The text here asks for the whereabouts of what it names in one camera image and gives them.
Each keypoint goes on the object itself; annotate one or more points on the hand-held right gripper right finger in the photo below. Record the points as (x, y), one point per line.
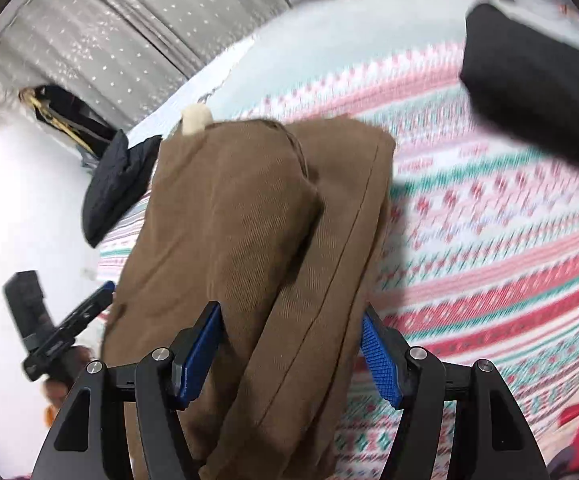
(382, 360)

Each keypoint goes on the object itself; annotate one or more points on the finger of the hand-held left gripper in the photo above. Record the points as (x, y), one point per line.
(86, 310)

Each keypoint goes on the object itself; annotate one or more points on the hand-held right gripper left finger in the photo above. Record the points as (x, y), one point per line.
(199, 355)

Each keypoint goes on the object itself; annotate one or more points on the brown jacket with fur collar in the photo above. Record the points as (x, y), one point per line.
(249, 240)

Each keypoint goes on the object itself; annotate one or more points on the person's left forearm orange sleeve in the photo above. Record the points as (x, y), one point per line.
(50, 412)

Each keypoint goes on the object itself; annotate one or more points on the person's left hand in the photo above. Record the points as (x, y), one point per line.
(69, 370)

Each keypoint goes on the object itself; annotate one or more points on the black quilted jacket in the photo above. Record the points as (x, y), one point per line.
(114, 185)

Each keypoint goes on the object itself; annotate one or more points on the red green patterned blanket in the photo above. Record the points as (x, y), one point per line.
(494, 240)

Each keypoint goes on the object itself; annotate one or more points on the black yellow hanging bag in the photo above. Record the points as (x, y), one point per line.
(69, 115)

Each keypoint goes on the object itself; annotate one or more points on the grey star-print curtain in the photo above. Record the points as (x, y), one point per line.
(119, 25)

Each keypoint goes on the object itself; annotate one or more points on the black folded garment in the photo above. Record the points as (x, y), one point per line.
(534, 70)

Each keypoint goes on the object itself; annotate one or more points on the grey bed sheet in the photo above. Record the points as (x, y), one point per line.
(369, 25)

